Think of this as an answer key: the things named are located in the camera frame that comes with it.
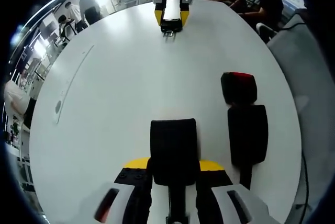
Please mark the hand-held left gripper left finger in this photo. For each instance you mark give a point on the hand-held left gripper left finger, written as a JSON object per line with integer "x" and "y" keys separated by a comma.
{"x": 110, "y": 197}

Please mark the white office chair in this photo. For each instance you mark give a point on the white office chair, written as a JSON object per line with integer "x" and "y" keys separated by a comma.
{"x": 265, "y": 31}
{"x": 68, "y": 29}

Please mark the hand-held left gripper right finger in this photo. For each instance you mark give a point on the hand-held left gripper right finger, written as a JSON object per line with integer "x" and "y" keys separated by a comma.
{"x": 235, "y": 203}

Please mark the black seat belt buckle red button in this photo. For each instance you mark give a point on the black seat belt buckle red button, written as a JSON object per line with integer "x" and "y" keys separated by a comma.
{"x": 243, "y": 129}

